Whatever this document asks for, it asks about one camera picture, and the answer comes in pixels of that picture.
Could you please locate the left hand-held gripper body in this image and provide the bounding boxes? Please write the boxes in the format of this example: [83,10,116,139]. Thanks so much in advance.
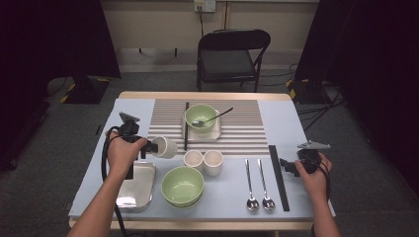
[118,112,143,144]

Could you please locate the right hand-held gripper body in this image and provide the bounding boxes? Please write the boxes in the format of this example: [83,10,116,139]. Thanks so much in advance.
[296,140,332,175]

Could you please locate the white cup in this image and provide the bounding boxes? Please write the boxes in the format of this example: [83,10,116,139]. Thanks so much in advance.
[151,135,179,160]
[203,149,224,178]
[183,149,205,169]

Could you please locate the row of black chopsticks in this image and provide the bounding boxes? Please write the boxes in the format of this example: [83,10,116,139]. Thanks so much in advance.
[268,144,291,212]

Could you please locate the metal spoon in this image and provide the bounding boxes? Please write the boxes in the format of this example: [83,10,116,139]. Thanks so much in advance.
[257,158,277,211]
[191,107,234,128]
[244,158,261,212]

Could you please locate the green bowl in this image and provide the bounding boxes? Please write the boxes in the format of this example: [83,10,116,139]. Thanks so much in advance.
[160,165,206,205]
[184,104,218,134]
[164,197,205,209]

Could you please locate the person's left hand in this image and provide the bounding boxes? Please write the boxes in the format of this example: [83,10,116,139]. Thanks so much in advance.
[105,129,148,181]

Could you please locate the person's right hand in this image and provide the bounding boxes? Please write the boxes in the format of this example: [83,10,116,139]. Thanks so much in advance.
[293,152,333,202]

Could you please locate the grey striped placemat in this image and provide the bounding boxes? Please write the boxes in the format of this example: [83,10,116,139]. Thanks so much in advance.
[143,99,271,156]

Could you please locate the black taped stand base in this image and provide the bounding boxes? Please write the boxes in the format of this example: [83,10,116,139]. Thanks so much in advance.
[59,76,112,106]
[286,78,330,106]

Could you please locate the light blue table mat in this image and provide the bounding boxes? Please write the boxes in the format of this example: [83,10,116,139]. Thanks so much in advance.
[68,98,337,221]

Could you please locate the grey round floor base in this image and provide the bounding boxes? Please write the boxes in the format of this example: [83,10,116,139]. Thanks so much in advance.
[46,76,74,98]

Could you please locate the black folding chair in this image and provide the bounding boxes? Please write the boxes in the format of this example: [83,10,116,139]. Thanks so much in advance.
[196,29,272,93]

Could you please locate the black curtain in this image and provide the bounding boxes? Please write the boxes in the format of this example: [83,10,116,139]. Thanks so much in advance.
[0,0,123,172]
[293,0,419,198]

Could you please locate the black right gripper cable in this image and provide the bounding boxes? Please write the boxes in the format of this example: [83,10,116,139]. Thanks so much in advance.
[320,160,334,202]

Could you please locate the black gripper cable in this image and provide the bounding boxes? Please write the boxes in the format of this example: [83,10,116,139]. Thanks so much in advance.
[320,160,334,202]
[100,125,129,237]

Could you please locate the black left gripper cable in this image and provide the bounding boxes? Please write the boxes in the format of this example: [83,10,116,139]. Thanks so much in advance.
[100,125,129,237]

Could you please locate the bundle of black floor cables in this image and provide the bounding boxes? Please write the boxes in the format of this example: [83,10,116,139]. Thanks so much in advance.
[258,63,347,132]

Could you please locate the black outlet cable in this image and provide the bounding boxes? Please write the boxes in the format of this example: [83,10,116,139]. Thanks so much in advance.
[197,4,206,38]

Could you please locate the white wall power outlet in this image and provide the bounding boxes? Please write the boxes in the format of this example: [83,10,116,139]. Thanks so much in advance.
[193,0,216,14]

